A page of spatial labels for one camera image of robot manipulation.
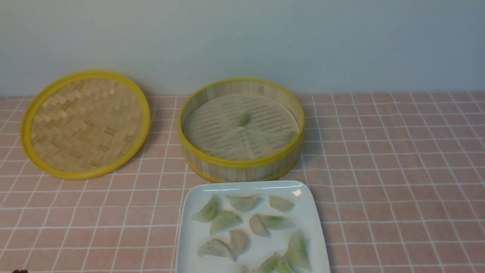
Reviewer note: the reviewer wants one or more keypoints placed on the yellow-rimmed bamboo steamer basket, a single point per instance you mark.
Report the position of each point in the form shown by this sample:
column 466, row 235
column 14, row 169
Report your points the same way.
column 216, row 170

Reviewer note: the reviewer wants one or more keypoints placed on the green dumpling plate middle left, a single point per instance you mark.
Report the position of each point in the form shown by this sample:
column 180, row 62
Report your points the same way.
column 224, row 219

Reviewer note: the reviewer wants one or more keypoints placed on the pale dumpling plate top right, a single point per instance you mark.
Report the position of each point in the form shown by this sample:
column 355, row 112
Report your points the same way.
column 280, row 204

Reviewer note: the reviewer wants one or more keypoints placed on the white square plate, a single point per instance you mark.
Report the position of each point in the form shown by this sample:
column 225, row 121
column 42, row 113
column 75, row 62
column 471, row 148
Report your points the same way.
column 303, row 216

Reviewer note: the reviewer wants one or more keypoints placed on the green dumpling plate top left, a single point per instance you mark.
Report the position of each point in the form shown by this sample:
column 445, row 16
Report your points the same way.
column 208, row 212

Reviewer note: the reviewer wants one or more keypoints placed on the pink dumpling plate lower centre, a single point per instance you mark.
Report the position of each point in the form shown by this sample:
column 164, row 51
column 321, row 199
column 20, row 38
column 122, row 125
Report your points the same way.
column 238, row 241

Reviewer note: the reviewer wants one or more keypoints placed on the small green dumpling in steamer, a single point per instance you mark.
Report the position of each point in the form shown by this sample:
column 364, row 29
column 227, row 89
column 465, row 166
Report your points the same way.
column 243, row 120

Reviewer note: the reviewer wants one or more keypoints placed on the yellow-rimmed woven bamboo steamer lid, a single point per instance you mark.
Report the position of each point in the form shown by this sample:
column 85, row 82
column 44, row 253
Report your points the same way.
column 85, row 125

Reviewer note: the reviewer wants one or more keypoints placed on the pale dumpling plate top centre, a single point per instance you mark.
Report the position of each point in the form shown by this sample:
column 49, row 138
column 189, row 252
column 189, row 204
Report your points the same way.
column 243, row 203

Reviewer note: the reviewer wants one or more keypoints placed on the pale dumpling plate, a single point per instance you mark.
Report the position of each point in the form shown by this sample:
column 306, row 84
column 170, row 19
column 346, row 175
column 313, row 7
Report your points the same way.
column 243, row 203
column 280, row 204
column 216, row 247

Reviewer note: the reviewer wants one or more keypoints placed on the green dumpling plate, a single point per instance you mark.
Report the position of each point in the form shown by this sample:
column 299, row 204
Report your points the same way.
column 269, row 265
column 208, row 212
column 274, row 222
column 224, row 219

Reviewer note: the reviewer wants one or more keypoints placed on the pink dumpling plate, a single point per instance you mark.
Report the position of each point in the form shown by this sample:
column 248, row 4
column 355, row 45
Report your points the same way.
column 238, row 241
column 257, row 226

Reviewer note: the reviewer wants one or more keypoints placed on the white perforated steamer liner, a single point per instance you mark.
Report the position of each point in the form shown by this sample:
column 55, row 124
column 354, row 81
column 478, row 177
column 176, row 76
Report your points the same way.
column 213, row 129

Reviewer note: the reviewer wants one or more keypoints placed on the pale green dumpling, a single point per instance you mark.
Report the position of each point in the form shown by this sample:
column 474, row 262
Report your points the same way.
column 297, row 251

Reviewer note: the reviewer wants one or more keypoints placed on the green dumpling plate bottom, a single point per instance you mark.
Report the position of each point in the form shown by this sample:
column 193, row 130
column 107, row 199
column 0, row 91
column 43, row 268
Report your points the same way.
column 269, row 265

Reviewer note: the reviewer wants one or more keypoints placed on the pale dumpling plate lower left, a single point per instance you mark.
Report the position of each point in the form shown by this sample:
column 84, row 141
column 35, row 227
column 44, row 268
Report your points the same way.
column 216, row 247

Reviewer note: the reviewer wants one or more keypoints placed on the green dumpling plate middle right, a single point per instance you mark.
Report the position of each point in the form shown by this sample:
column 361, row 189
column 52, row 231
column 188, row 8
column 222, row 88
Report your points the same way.
column 274, row 222

